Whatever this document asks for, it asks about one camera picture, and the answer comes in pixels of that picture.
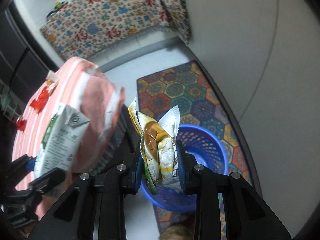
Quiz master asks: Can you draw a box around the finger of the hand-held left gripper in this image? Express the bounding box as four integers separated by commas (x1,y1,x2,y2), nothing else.
28,168,66,196
11,154,38,176

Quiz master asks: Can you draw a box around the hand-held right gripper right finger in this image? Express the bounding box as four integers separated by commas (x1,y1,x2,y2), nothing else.
175,141,292,240

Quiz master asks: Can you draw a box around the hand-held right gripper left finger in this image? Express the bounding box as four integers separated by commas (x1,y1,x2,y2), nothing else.
27,152,144,240

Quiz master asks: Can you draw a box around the blue plastic basket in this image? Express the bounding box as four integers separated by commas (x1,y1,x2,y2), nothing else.
140,123,229,213

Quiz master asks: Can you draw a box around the yellow white snack packet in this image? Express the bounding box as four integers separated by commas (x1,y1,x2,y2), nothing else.
128,96,181,195

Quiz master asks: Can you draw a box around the white milk carton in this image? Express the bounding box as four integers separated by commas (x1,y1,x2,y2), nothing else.
34,104,91,198

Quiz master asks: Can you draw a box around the red yellow snack wrapper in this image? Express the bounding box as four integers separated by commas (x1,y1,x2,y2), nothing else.
15,116,27,131

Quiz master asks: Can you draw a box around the white storage rack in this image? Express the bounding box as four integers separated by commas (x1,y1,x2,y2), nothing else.
0,85,23,123

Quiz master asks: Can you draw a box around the red plastic wrapper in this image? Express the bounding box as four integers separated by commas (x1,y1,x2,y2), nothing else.
29,86,49,113

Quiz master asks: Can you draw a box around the brown fuzzy object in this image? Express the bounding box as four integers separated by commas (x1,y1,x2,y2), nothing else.
159,224,194,240

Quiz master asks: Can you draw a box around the colourful hexagon rug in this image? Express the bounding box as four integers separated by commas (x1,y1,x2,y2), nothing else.
137,60,253,233

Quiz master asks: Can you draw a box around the orange white striped tablecloth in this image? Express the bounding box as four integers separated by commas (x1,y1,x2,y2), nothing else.
11,56,125,220

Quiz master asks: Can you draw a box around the dark grey cabinet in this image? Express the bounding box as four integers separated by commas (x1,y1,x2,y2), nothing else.
0,12,60,90

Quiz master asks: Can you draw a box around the floral patterned cloth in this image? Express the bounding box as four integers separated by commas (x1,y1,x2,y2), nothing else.
40,0,192,62

